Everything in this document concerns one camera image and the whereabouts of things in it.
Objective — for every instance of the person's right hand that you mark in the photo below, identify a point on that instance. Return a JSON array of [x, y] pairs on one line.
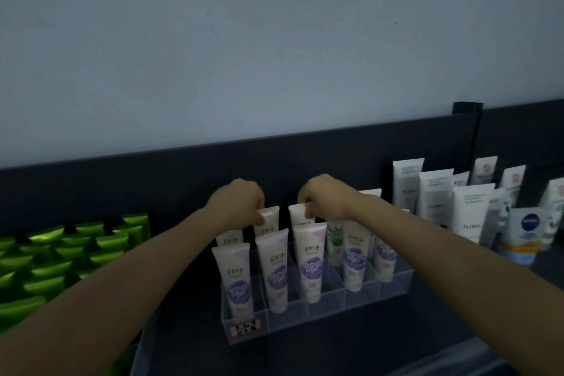
[[328, 197]]

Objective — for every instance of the person's left hand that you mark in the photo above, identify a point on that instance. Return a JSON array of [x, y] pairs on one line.
[[233, 204]]

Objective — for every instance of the person's left fingers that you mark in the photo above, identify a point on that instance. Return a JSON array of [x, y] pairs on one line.
[[258, 214]]

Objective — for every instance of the person's right fingers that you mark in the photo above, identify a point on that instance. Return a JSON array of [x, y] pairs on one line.
[[308, 208]]

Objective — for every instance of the white purple-print cream tube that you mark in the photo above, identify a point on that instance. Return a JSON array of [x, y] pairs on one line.
[[271, 220], [298, 217]]

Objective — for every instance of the person's left forearm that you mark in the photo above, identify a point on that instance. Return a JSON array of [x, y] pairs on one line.
[[114, 296]]

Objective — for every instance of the person's right forearm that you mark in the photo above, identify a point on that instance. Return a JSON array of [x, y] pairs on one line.
[[458, 274]]

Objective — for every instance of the white tube green leaf print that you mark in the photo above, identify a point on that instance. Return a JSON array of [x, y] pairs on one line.
[[335, 241]]

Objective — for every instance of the group of purple-print tubes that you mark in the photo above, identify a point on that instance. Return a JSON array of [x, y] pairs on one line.
[[273, 274]]

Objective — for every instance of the clear acrylic tiered organizer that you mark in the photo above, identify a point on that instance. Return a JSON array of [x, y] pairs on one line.
[[326, 305]]

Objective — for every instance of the white tube grey text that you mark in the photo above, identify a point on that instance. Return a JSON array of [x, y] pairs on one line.
[[471, 212], [495, 219], [434, 197], [407, 184], [461, 178]]

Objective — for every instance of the small patterned label sticker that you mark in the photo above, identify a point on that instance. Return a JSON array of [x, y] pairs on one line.
[[249, 327]]

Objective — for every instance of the black back panel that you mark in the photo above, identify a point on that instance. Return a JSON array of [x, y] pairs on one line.
[[132, 186]]

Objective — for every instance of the white tube pink round logo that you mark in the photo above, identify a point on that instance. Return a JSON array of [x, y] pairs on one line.
[[484, 171], [513, 179], [556, 193]]

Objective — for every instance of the pile of green tubes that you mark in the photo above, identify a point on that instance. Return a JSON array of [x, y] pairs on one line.
[[48, 270]]

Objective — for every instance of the white tube blue round label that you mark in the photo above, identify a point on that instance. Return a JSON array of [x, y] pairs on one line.
[[526, 234]]

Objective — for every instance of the black shelf post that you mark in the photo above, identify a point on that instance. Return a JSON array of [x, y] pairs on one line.
[[468, 124]]

